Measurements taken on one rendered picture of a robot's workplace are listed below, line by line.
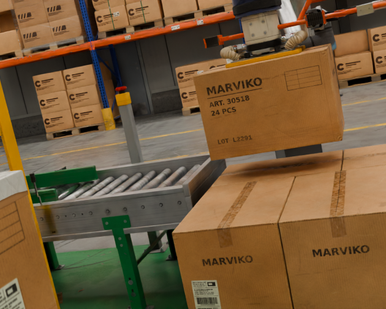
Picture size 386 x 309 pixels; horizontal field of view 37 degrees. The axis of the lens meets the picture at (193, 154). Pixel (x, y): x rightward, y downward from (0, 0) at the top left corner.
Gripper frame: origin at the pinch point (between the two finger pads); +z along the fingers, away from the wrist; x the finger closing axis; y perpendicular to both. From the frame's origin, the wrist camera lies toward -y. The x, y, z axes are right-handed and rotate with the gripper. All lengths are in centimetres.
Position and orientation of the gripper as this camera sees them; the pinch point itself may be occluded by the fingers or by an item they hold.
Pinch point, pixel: (320, 18)
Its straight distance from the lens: 271.9
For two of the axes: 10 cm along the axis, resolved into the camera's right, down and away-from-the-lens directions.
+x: -2.0, -9.6, -1.8
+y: -9.4, 1.4, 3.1
